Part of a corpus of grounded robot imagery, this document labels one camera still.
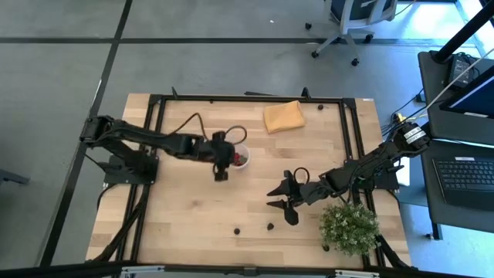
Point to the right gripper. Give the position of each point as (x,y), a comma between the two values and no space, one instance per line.
(310,192)

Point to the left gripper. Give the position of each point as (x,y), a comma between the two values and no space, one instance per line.
(222,154)

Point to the clear plastic tupperware cup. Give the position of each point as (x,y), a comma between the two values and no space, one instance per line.
(247,165)

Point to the blackberry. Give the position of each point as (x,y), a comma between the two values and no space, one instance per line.
(270,226)
(236,231)
(326,247)

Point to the small dark berry with stem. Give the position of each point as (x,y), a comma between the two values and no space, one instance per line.
(320,107)

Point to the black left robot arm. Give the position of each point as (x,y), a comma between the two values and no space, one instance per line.
(154,137)

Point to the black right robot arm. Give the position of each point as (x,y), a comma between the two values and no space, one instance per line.
(370,162)

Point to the green artificial plant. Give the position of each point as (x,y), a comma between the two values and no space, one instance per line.
(349,228)

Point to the folded yellow cloth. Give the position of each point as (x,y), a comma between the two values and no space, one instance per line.
(283,116)

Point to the dark grey desk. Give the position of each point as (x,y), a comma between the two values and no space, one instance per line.
(438,127)

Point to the black rig bar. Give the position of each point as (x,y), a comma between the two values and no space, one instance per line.
(77,269)

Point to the white office chair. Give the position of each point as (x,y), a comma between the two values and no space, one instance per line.
(355,15)

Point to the grey furniture foot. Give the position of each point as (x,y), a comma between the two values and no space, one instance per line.
(11,177)

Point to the desk monitor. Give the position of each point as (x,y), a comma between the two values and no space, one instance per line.
(474,96)

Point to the black power adapter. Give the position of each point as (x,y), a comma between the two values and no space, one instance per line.
(461,69)

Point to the black table frame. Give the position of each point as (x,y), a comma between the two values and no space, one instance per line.
(185,99)

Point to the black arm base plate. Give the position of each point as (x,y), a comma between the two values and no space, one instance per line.
(386,182)
(116,177)

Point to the black rig post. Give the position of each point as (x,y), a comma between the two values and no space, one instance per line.
(463,32)

